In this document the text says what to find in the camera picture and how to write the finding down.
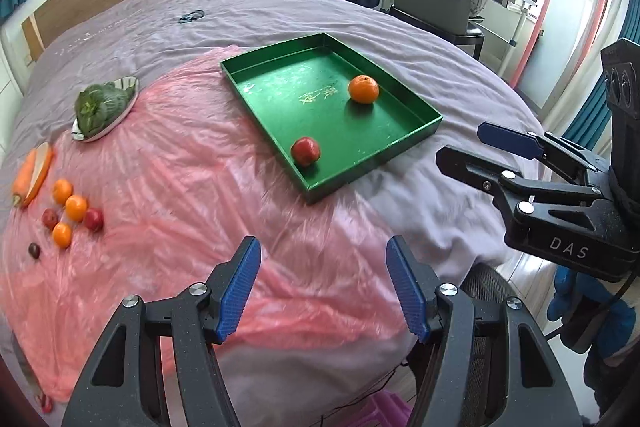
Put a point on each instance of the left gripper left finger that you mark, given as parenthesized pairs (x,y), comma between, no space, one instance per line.
(122,382)

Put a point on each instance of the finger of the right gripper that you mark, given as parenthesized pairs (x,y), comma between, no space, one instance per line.
(512,194)
(570,161)

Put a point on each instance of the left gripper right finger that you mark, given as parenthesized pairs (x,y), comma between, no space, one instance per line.
(525,385)

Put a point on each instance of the dark plum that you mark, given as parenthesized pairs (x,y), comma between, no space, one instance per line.
(34,250)

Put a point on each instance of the orange mandarin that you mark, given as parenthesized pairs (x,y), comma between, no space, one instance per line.
(76,207)
(61,191)
(62,235)

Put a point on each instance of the red apple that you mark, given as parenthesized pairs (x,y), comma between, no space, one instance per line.
(50,218)
(93,220)
(305,151)

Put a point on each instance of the red apple back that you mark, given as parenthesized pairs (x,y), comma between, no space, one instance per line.
(50,218)

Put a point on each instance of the large front orange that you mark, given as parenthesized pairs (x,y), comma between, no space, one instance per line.
(363,89)

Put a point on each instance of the orange mandarin back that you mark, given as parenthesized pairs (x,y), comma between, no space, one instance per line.
(61,191)

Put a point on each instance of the right blue gloved hand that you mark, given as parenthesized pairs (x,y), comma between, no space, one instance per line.
(595,315)

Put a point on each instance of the teal curtain right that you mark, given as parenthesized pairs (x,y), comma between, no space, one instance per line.
(587,127)

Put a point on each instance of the pink plastic sheet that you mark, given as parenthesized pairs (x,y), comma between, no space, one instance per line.
(180,182)

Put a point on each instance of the green rectangular tray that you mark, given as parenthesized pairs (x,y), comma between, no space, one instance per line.
(299,88)

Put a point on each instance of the orange carrot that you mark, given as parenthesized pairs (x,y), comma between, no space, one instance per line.
(23,179)

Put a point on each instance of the orange oval dish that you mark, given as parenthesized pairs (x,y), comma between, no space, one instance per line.
(42,165)

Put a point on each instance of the green leafy vegetable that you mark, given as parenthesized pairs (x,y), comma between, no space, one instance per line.
(99,105)

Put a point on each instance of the white patterned plate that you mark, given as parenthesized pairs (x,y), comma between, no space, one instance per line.
(122,82)

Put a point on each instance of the small blue object on bed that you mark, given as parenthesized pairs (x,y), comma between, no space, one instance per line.
(191,17)

